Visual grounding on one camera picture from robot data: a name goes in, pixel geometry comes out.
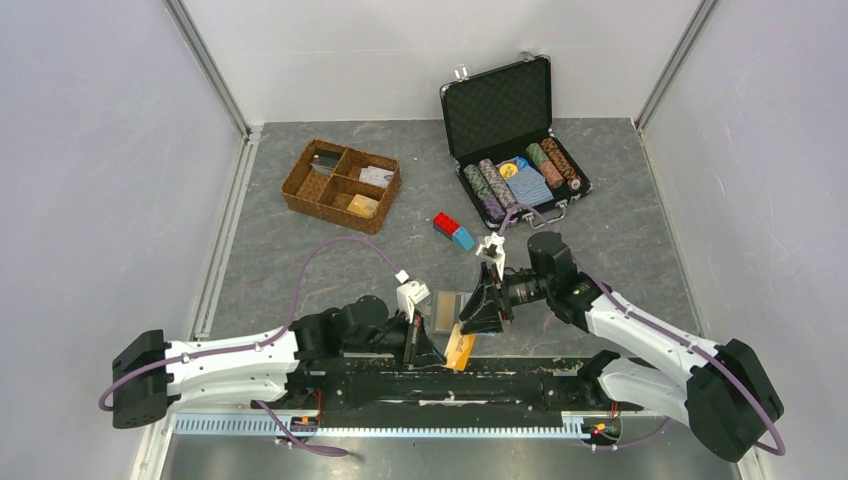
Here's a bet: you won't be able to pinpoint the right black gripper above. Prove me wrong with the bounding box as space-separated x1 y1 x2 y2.
459 262 553 335

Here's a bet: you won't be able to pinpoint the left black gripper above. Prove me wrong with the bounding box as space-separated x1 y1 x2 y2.
343 307 446 369

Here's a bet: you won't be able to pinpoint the gold credit card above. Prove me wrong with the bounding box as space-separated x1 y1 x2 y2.
434 291 465 323
443 324 476 371

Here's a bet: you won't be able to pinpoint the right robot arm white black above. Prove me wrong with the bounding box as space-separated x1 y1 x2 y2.
459 232 786 463

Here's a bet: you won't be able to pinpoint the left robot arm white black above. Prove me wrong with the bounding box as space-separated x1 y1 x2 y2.
100 296 445 429

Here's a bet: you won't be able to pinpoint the blue playing card deck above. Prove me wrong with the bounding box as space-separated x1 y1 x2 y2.
505 166 554 207

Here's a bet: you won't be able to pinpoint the gold cards in basket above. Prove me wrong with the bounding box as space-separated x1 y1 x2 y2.
346 194 380 218

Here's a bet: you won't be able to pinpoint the black cards in basket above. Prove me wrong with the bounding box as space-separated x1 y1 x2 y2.
310 149 343 176

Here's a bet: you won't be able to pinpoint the blue toy brick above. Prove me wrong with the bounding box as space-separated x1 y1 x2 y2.
451 226 475 252

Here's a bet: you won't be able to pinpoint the red toy brick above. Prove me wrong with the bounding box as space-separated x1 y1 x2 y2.
432 212 460 239

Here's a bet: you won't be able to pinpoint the purple poker chip row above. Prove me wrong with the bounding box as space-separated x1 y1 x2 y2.
477 159 518 210

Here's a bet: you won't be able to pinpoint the green poker chip row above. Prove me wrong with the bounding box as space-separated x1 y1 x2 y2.
463 165 505 221

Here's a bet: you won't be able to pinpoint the yellow dealer button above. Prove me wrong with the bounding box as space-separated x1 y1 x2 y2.
498 161 520 180

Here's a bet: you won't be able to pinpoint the green pink chip row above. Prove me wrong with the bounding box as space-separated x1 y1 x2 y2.
525 143 564 189

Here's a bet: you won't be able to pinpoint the brown poker chip row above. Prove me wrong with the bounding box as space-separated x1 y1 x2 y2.
540 137 583 192

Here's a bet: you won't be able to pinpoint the brown wicker divided basket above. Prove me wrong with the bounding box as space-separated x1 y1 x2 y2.
280 139 402 234

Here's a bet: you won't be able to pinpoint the black poker chip case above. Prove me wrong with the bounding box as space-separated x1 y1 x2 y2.
439 52 593 230

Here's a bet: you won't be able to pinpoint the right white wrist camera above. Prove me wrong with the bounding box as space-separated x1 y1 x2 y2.
475 232 506 280

